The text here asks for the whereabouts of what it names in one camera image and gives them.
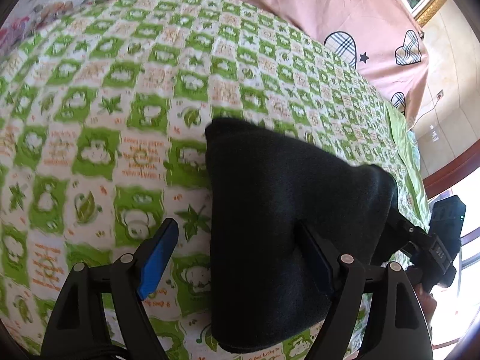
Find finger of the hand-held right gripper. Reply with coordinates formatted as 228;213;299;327
388;210;419;242

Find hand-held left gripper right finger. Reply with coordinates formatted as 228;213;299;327
298;221;432;360

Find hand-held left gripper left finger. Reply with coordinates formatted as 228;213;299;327
40;217;180;360

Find black pants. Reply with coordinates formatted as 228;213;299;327
204;117;398;354

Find person's right hand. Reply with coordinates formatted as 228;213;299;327
415;285;436;325

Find plain light green sheet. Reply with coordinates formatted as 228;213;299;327
384;103;431;229

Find green printed bedsheet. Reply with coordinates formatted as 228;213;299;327
0;0;432;360

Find pink quilt with plaid hearts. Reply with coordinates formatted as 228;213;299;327
105;0;430;121

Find floral frilled cloth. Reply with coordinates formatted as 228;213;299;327
0;0;124;51

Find brown wooden frame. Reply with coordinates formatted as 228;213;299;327
422;154;480;200

